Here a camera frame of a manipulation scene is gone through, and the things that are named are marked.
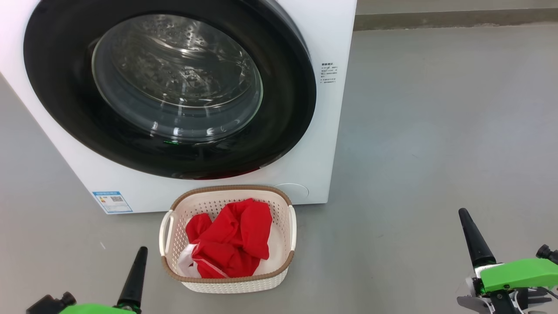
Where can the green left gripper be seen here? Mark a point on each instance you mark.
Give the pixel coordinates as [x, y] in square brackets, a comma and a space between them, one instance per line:
[93, 309]

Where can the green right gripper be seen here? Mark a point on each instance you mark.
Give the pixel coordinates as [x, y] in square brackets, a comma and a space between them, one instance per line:
[518, 272]

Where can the red cloth garment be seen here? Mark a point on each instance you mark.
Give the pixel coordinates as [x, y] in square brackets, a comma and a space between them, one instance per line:
[235, 235]

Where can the round black glass washer door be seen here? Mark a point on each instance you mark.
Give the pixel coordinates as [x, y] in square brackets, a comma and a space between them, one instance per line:
[56, 87]

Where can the cream perforated laundry basket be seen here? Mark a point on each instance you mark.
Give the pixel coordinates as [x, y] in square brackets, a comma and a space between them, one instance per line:
[226, 285]

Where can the white front-load washing machine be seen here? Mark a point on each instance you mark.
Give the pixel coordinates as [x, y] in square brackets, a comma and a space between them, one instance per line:
[331, 131]

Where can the blue energy label sticker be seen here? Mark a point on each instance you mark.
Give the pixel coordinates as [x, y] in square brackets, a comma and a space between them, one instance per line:
[112, 202]

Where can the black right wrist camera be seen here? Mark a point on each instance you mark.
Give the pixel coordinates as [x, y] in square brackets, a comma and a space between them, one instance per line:
[547, 253]

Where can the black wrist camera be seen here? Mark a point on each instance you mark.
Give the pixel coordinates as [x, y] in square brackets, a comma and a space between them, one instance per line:
[50, 304]
[547, 253]

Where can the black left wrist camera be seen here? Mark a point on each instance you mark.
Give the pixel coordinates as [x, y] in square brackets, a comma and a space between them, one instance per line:
[50, 304]

